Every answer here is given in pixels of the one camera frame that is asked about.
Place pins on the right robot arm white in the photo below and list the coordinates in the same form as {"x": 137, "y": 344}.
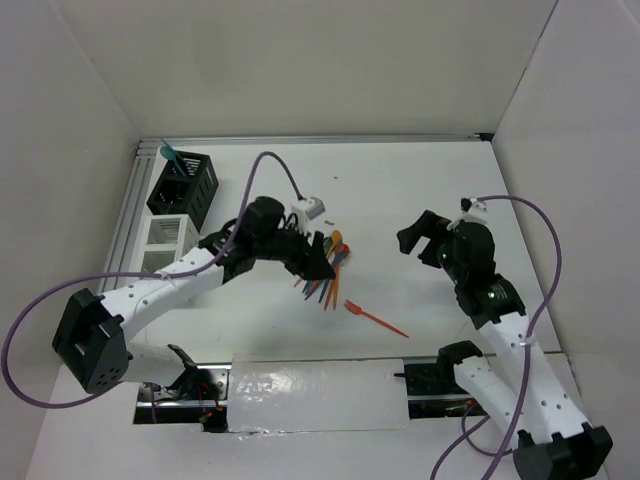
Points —
{"x": 547, "y": 434}

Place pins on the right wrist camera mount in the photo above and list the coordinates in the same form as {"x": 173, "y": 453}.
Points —
{"x": 473, "y": 210}

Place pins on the teal spoon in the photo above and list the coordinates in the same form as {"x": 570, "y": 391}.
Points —
{"x": 172, "y": 156}

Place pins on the aluminium frame rail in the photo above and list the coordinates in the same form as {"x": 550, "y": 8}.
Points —
{"x": 318, "y": 139}

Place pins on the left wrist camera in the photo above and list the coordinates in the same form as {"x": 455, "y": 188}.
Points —
{"x": 307, "y": 209}

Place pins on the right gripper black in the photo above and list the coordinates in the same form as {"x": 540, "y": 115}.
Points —
{"x": 429, "y": 224}

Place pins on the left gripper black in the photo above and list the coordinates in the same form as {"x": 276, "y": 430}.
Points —
{"x": 310, "y": 261}

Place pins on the white utensil caddy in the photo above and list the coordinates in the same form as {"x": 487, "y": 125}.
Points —
{"x": 162, "y": 240}

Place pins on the yellow spoon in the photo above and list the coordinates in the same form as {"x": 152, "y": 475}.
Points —
{"x": 330, "y": 244}

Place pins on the white foil panel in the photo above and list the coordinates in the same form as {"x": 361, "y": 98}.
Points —
{"x": 324, "y": 396}

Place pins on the black utensil caddy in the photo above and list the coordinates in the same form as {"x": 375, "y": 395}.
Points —
{"x": 191, "y": 193}

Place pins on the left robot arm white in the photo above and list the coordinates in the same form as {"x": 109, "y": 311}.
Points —
{"x": 95, "y": 337}

